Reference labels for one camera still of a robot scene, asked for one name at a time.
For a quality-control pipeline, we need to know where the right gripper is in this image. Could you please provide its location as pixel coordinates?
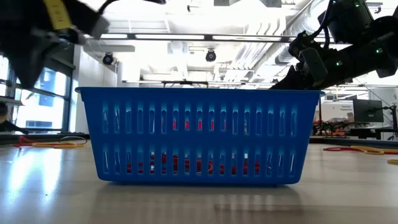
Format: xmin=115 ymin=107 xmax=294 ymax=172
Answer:
xmin=269 ymin=30 xmax=358 ymax=90

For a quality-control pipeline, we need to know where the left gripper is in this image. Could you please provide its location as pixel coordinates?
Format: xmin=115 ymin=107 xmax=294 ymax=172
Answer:
xmin=0 ymin=0 xmax=109 ymax=90

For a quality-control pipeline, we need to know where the thin black rubber band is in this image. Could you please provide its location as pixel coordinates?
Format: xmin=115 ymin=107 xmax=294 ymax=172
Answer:
xmin=58 ymin=136 xmax=89 ymax=145

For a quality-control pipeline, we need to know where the grey desk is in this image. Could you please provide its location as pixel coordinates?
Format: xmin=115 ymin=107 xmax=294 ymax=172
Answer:
xmin=0 ymin=96 xmax=24 ymax=106

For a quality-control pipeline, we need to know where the white labelled cabinet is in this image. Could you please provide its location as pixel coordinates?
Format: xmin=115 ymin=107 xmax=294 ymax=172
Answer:
xmin=322 ymin=101 xmax=354 ymax=122

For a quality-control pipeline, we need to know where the orange black robot equipment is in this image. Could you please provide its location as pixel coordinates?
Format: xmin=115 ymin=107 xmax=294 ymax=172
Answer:
xmin=312 ymin=119 xmax=352 ymax=137

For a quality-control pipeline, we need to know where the black desk support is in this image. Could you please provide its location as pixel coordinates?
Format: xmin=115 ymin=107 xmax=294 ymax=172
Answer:
xmin=0 ymin=119 xmax=30 ymax=135

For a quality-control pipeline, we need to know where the black blank monitor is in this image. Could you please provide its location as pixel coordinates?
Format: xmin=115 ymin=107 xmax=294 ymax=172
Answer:
xmin=353 ymin=98 xmax=385 ymax=123

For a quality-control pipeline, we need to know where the dark work table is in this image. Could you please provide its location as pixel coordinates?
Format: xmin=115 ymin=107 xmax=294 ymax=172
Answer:
xmin=349 ymin=126 xmax=398 ymax=141

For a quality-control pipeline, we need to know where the thin white light bar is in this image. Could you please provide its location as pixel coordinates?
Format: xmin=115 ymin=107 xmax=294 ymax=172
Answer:
xmin=123 ymin=79 xmax=398 ymax=91

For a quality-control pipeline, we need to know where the blue plastic basket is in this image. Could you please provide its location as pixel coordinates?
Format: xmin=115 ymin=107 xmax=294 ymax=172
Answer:
xmin=75 ymin=86 xmax=326 ymax=187

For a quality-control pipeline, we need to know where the white tube light bar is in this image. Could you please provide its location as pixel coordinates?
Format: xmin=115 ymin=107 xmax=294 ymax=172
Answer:
xmin=99 ymin=32 xmax=299 ymax=44

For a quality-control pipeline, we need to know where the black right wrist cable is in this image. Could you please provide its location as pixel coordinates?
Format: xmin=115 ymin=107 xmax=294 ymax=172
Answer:
xmin=310 ymin=0 xmax=336 ymax=50

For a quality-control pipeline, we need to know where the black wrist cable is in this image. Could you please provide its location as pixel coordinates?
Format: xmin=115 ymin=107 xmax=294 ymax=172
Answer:
xmin=310 ymin=0 xmax=336 ymax=50
xmin=99 ymin=0 xmax=167 ymax=15

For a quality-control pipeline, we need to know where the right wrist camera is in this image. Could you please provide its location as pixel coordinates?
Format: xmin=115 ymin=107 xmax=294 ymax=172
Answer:
xmin=318 ymin=0 xmax=374 ymax=44

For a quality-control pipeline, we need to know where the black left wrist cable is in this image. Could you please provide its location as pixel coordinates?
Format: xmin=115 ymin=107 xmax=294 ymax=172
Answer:
xmin=99 ymin=0 xmax=167 ymax=15

